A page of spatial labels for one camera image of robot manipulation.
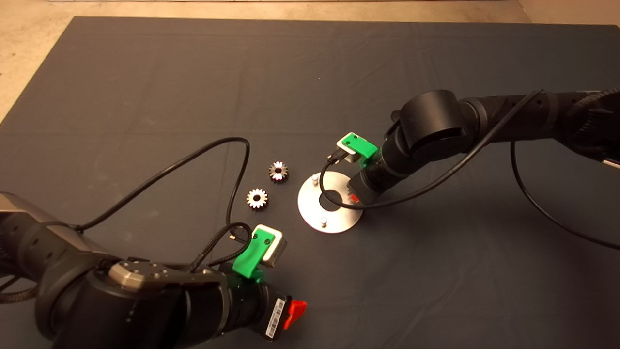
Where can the round steel carrier plate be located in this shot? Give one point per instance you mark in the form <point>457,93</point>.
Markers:
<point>339,224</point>

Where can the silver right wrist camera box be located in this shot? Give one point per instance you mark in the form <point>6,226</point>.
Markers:
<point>349,156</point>

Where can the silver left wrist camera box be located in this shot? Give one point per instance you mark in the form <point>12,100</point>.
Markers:
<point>277,247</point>

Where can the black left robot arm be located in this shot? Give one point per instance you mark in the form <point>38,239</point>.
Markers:
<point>97,305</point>

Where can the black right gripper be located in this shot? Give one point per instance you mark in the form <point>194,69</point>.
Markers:
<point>370,186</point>

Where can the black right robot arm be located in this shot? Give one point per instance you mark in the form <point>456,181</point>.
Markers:
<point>431,121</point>

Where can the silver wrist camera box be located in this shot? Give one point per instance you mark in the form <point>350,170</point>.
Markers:
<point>277,247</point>
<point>349,156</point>

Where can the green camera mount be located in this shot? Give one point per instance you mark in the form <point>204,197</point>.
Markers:
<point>361,146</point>
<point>252,254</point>

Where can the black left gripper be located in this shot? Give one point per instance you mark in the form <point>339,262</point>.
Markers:
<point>254,310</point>

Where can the small steel planetary gear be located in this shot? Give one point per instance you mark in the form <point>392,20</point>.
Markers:
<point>256,193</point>
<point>278,167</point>

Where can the green right camera mount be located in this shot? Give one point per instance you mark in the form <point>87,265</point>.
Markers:
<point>361,146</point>

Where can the dark grey table cloth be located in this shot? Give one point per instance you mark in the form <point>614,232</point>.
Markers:
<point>242,72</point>

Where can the green left camera mount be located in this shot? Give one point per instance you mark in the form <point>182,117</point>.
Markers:
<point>252,254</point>

